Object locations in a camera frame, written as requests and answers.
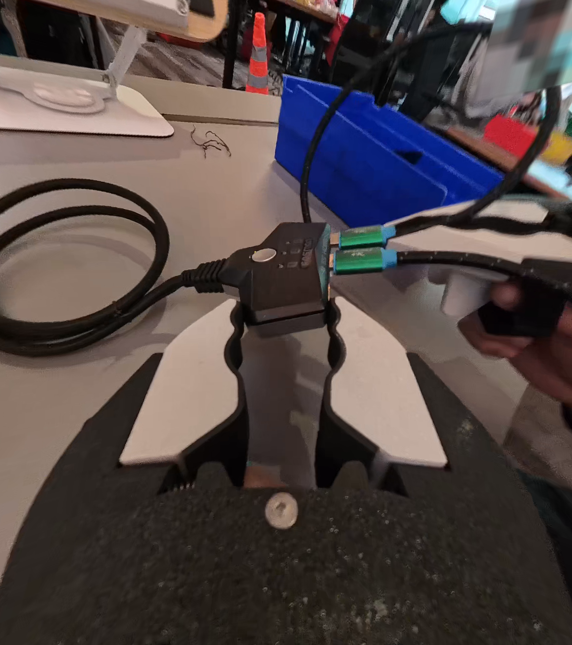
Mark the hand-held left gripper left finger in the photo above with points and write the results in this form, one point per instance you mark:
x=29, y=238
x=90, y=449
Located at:
x=185, y=403

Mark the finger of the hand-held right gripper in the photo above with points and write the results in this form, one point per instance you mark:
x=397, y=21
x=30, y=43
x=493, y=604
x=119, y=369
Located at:
x=492, y=242
x=508, y=209

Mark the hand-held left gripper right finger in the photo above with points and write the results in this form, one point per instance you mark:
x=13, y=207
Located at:
x=387, y=403

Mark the large blue plastic bin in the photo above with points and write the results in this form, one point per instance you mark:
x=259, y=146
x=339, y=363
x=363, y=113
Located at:
x=366, y=166

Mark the black HDMI switch box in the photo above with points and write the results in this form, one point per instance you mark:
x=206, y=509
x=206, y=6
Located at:
x=281, y=282

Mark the grey desk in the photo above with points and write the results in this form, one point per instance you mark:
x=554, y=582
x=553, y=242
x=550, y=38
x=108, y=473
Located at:
x=64, y=403

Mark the person's right hand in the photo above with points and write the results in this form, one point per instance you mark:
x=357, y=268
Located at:
x=558, y=363

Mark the wooden table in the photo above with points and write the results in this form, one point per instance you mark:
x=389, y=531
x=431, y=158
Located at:
x=492, y=151

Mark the orange traffic cone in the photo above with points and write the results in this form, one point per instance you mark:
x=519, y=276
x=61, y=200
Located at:
x=258, y=55

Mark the white metal stand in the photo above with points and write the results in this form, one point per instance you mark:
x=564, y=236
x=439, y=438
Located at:
x=64, y=116

